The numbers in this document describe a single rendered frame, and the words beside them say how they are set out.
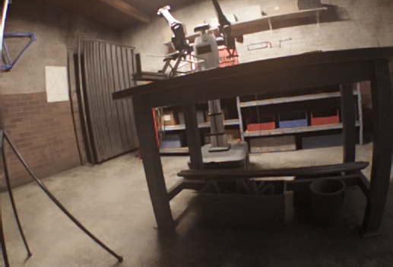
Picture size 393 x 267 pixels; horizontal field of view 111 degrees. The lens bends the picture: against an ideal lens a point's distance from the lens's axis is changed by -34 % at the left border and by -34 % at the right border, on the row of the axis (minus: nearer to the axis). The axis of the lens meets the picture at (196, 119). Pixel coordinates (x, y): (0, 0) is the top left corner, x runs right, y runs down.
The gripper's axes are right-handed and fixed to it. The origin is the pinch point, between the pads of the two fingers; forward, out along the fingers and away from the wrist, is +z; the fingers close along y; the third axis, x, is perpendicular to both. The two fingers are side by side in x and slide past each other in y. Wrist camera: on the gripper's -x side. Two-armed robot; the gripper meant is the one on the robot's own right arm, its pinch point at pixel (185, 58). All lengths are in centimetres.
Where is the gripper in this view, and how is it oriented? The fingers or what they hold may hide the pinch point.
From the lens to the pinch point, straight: 139.5
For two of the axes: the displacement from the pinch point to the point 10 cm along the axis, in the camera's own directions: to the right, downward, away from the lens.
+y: 8.9, -0.9, -4.5
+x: 4.4, -1.5, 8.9
